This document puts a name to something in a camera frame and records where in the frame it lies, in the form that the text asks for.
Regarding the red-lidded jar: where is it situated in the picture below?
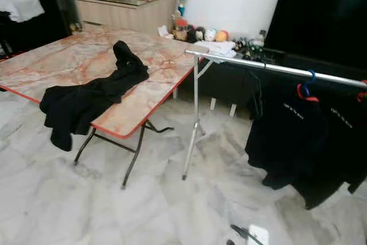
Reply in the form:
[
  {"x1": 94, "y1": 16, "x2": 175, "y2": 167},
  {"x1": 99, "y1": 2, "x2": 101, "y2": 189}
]
[{"x1": 174, "y1": 19, "x2": 189, "y2": 42}]

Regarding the black hooded garment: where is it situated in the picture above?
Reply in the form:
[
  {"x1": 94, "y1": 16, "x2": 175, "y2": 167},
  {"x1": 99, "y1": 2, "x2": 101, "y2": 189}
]
[{"x1": 39, "y1": 41, "x2": 150, "y2": 151}]

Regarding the black flat television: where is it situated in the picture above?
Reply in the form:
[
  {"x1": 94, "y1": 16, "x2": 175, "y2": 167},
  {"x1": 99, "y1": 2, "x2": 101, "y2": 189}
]
[{"x1": 264, "y1": 0, "x2": 367, "y2": 62}]

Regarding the white cloth-covered furniture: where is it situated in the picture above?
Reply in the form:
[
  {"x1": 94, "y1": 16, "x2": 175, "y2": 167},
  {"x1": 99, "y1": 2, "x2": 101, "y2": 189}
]
[{"x1": 0, "y1": 0, "x2": 45, "y2": 23}]

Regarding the white paper stack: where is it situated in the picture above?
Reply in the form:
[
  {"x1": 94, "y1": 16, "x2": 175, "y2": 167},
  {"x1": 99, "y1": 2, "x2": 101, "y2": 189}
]
[{"x1": 194, "y1": 41, "x2": 237, "y2": 58}]

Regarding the black TV console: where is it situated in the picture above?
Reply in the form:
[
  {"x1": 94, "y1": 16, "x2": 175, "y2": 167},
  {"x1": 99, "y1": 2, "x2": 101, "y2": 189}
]
[{"x1": 198, "y1": 50, "x2": 367, "y2": 114}]

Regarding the red plastic hanger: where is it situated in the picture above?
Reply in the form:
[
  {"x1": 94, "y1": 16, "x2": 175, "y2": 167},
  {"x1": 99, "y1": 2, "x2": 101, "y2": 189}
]
[{"x1": 357, "y1": 80, "x2": 367, "y2": 102}]

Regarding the orange red round plush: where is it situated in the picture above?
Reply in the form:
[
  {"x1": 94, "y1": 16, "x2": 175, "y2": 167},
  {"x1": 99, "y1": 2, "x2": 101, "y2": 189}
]
[{"x1": 215, "y1": 29, "x2": 230, "y2": 43}]

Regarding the white teal round plush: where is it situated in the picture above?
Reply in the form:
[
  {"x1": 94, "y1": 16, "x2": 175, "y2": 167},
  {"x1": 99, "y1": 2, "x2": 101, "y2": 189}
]
[{"x1": 204, "y1": 28, "x2": 217, "y2": 43}]

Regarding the orange marble folding table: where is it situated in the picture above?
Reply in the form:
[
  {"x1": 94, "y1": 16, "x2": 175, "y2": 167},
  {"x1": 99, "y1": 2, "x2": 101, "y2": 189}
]
[{"x1": 0, "y1": 28, "x2": 198, "y2": 190}]

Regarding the light wooden sideboard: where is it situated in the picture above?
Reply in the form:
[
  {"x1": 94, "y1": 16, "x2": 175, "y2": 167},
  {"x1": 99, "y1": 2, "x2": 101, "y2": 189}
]
[{"x1": 73, "y1": 0, "x2": 178, "y2": 34}]

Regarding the silver metal clothes rack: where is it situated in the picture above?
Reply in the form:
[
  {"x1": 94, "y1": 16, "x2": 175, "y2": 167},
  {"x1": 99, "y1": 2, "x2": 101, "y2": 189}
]
[{"x1": 182, "y1": 50, "x2": 367, "y2": 181}]

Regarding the black shirt red collar trim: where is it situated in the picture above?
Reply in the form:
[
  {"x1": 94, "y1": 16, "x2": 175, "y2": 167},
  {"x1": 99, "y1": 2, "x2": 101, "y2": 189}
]
[{"x1": 245, "y1": 80, "x2": 330, "y2": 191}]

